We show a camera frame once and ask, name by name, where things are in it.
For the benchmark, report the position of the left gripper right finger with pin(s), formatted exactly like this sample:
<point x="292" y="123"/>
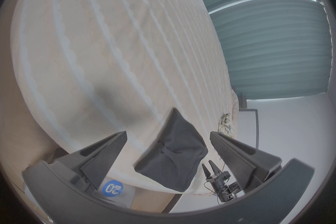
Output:
<point x="241" y="162"/>

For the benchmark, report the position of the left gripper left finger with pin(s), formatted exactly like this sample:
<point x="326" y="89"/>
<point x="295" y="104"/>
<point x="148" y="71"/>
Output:
<point x="102" y="162"/>

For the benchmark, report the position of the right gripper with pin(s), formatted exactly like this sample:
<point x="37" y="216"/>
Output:
<point x="217" y="178"/>

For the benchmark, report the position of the black long-sleeved shirt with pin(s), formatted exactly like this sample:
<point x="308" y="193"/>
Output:
<point x="178" y="154"/>

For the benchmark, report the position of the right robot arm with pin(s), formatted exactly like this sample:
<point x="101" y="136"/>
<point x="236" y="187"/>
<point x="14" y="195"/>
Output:
<point x="231" y="188"/>

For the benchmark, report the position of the bed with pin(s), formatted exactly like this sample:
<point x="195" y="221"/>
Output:
<point x="118" y="47"/>

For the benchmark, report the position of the white printed garment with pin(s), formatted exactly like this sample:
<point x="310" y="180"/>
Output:
<point x="226" y="123"/>

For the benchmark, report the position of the grey bedside table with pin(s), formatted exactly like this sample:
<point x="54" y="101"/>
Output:
<point x="241" y="99"/>

